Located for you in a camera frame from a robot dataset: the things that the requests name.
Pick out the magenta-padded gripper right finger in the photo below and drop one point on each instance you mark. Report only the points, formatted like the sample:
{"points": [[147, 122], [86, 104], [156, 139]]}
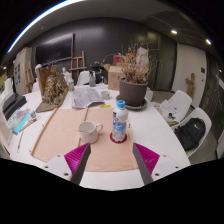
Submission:
{"points": [[150, 158]]}

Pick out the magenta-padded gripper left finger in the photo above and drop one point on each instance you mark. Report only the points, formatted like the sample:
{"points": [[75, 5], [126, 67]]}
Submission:
{"points": [[75, 158]]}

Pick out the white drink bottle blue cap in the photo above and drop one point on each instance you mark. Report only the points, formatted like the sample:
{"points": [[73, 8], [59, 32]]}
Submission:
{"points": [[120, 121]]}

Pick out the white enamel mug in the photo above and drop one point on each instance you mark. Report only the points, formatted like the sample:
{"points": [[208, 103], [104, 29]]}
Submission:
{"points": [[88, 133]]}

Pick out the light wooden board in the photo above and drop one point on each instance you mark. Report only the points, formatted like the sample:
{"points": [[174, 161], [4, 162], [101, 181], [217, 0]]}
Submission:
{"points": [[60, 133]]}

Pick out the flat round red coaster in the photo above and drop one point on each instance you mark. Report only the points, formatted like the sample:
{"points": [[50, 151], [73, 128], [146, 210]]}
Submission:
{"points": [[111, 139]]}

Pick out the black backpack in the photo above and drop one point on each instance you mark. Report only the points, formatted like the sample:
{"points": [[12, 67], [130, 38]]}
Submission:
{"points": [[190, 133]]}

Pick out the grey plant pot saucer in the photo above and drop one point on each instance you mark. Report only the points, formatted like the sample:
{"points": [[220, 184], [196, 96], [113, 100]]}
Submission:
{"points": [[131, 108]]}

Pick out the pencil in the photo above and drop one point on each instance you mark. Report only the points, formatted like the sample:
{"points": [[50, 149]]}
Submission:
{"points": [[20, 141]]}

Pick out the small yellow strip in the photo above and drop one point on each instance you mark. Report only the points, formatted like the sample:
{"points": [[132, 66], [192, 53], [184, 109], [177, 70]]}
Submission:
{"points": [[105, 106]]}

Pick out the printed paper sheets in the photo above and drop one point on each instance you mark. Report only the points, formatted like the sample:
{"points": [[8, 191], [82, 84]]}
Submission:
{"points": [[86, 96]]}

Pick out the colourful book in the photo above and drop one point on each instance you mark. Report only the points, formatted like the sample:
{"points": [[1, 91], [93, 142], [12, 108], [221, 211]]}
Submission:
{"points": [[19, 120]]}

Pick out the dried plant in grey pot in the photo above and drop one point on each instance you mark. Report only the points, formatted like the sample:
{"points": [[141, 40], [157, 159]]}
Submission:
{"points": [[133, 91]]}

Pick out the small white round container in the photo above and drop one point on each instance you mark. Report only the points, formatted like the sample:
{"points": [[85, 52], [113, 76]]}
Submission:
{"points": [[105, 95]]}

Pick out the golden brown sculpture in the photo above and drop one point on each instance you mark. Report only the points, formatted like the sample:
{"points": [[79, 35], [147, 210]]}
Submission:
{"points": [[53, 90]]}

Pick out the small white green bottle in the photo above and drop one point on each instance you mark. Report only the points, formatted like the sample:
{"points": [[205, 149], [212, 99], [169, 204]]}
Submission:
{"points": [[70, 86]]}

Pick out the black desktop device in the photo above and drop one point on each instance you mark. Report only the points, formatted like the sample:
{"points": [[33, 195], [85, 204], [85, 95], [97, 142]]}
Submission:
{"points": [[13, 105]]}

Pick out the cardboard box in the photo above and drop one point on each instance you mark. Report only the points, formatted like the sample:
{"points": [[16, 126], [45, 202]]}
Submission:
{"points": [[113, 78]]}

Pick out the white plaster bust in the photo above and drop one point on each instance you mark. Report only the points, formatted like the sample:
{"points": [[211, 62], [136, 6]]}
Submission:
{"points": [[36, 78]]}

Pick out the wooden easel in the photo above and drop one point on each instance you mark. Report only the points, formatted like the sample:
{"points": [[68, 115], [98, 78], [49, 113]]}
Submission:
{"points": [[77, 65]]}

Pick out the white cabinet with pictures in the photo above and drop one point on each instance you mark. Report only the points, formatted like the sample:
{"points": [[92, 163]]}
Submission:
{"points": [[21, 70]]}

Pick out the round ceiling spotlight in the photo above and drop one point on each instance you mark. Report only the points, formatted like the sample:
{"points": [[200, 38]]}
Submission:
{"points": [[208, 41], [174, 32]]}

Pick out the long ceiling light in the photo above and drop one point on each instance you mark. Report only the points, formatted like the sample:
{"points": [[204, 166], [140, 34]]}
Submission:
{"points": [[36, 20]]}

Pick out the wooden wall figure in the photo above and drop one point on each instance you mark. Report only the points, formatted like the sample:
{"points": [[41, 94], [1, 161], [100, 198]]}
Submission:
{"points": [[190, 85]]}

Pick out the black wall screen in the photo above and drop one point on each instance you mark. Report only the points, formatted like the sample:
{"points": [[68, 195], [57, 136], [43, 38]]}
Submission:
{"points": [[55, 49]]}

